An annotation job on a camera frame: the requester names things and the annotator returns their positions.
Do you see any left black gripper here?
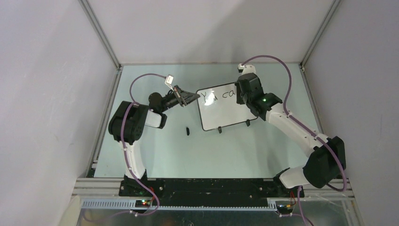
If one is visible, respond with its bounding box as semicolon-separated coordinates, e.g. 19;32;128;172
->
160;85;200;113

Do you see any black framed whiteboard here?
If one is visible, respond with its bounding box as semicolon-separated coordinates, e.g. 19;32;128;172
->
196;82;257;131

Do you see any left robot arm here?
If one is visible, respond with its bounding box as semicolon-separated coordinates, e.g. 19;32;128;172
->
108;85;200;196

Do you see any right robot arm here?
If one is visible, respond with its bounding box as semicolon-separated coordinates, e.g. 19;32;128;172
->
235;73;346;197

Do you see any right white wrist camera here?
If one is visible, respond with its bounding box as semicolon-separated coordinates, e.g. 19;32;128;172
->
238;64;256;75

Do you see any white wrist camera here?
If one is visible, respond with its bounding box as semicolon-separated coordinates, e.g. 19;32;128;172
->
238;64;256;75
165;74;174;90

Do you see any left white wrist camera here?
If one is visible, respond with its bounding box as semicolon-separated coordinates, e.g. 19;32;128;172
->
165;74;174;90

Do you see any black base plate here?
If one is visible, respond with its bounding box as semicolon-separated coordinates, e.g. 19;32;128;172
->
119;177;298;208

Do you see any aluminium frame rail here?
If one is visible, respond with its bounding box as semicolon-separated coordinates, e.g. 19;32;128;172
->
72;178;354;211

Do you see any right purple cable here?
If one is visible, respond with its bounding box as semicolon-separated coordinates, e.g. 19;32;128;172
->
241;55;348;226

